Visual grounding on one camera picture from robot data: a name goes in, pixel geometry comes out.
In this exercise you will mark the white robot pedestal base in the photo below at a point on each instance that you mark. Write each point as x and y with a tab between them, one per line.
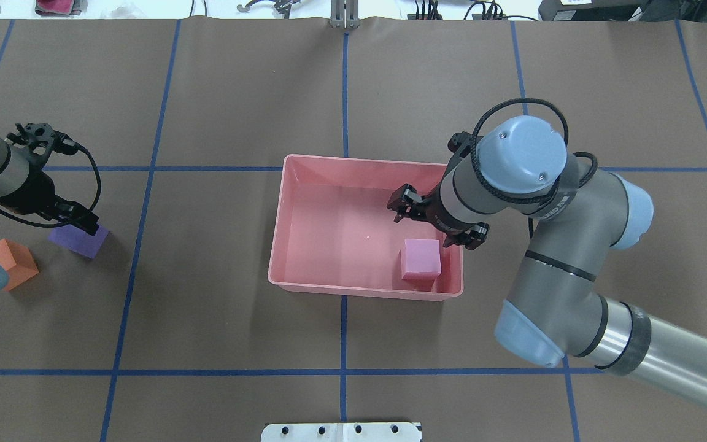
343	431

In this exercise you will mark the light pink foam block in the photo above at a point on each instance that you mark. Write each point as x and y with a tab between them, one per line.
420	260

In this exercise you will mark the purple foam block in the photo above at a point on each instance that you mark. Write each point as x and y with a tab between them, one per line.
76	240

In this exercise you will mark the pink plastic bin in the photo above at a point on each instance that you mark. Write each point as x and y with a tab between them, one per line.
334	234

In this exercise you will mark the grey pink cloth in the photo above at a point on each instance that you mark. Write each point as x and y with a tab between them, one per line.
60	8

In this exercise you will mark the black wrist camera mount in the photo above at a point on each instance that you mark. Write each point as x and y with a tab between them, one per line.
461	143

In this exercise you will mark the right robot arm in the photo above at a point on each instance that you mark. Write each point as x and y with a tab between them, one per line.
581	214

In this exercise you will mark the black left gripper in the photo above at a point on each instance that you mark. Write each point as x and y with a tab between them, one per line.
33	191

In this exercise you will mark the orange foam block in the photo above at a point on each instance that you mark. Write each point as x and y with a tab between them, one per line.
17	261

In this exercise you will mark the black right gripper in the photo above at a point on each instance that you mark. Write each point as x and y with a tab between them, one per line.
434	212

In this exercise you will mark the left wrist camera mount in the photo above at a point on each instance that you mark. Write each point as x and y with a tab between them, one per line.
37	141

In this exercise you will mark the aluminium frame post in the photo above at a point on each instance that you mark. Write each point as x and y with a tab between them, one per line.
344	14

